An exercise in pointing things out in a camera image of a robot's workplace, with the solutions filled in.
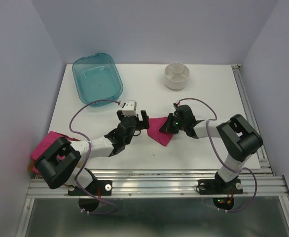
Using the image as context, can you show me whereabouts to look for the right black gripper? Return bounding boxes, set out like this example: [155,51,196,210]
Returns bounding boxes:
[159,113,186,134]

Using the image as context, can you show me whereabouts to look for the pink paper napkin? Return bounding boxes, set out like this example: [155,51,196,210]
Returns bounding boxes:
[147,117,173,146]

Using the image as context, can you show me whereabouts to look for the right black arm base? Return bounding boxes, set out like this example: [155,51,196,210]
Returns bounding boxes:
[195,173,243,195]

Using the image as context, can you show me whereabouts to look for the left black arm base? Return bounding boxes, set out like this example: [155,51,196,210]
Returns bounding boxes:
[66,168,112,198]

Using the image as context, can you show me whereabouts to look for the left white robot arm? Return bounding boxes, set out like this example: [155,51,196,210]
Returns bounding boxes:
[31,110,149,195]

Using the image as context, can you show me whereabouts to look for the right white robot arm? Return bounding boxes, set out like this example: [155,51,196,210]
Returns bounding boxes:
[159,105,263,194]

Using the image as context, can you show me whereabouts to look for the pink napkin stack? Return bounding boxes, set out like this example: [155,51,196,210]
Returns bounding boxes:
[30,131,70,160]

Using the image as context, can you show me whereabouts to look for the white utensil holder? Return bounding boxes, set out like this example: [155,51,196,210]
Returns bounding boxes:
[163,63,190,90]

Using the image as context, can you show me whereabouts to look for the teal plastic bin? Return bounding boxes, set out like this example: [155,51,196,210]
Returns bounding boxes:
[72,53,123,107]

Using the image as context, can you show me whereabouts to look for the brown cardboard tray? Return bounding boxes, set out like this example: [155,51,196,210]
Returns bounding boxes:
[27,159,86,173]

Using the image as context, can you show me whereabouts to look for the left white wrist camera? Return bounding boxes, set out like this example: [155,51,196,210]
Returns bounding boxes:
[122,100,137,117]

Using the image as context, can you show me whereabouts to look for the aluminium frame rail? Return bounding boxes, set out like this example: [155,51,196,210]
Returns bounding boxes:
[16,63,289,237]

